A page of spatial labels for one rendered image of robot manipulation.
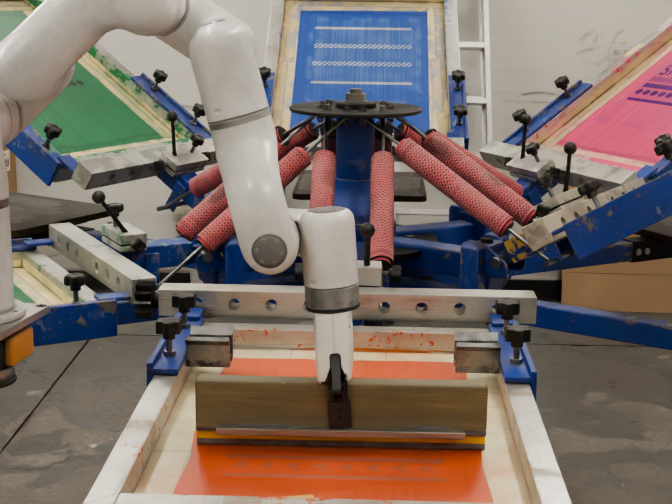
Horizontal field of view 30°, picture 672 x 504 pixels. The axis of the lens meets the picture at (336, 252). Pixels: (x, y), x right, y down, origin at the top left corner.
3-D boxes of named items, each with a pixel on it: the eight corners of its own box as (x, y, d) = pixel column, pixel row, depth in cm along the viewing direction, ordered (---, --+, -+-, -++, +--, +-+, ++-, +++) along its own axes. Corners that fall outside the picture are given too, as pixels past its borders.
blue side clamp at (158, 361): (178, 406, 196) (178, 363, 195) (146, 405, 197) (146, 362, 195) (204, 349, 226) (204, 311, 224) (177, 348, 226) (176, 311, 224)
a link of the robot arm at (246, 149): (210, 119, 171) (251, 264, 176) (201, 130, 159) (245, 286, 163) (270, 103, 171) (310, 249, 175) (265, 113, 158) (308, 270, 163)
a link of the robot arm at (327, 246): (240, 218, 166) (245, 205, 176) (247, 295, 169) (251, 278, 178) (354, 210, 166) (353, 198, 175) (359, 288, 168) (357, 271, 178)
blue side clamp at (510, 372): (535, 414, 195) (537, 371, 193) (502, 414, 195) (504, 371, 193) (515, 356, 224) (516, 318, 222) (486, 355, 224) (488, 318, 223)
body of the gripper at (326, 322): (306, 289, 178) (312, 365, 180) (303, 308, 168) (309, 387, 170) (359, 286, 177) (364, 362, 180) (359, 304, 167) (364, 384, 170)
